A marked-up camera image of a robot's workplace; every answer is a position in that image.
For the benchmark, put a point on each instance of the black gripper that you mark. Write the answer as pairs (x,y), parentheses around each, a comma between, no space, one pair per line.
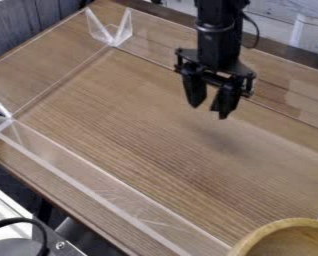
(232,77)

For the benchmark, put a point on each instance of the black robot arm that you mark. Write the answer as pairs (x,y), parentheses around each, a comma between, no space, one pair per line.
(213,63)

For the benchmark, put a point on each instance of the brown wooden bowl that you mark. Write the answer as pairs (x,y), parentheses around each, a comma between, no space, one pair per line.
(288,237)

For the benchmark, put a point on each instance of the white container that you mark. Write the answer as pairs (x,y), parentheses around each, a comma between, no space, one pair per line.
(305,33)

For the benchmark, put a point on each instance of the clear acrylic table barrier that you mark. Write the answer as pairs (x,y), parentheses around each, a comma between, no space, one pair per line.
(165,178)

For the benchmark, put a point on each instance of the grey metal bracket with screw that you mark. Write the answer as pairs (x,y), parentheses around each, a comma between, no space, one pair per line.
(65,238)

